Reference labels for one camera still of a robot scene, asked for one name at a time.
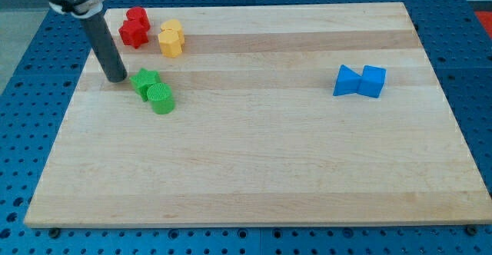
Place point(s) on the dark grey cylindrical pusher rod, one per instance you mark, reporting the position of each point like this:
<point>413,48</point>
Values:
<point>104,47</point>

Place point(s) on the green star block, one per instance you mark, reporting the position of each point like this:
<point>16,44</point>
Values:
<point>143,80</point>

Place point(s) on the red star block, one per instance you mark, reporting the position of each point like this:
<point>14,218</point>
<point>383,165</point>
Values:
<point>133,33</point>

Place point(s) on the red cylinder block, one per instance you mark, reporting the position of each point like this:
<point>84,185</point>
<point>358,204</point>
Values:
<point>138,14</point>

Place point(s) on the yellow hexagon block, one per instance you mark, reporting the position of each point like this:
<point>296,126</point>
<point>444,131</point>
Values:
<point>170,43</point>

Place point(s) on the yellow cylinder block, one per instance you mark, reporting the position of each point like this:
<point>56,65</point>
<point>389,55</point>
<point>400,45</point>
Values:
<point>174,25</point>

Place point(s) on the green cylinder block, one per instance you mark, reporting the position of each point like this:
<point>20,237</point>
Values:
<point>161,98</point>

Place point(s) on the light wooden board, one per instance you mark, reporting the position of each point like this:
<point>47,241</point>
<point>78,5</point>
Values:
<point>257,138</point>

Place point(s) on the blue triangle block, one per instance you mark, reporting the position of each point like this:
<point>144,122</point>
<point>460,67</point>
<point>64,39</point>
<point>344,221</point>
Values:
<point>347,82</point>

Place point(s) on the blue cube block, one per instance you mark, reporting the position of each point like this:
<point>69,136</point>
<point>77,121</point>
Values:
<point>372,81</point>

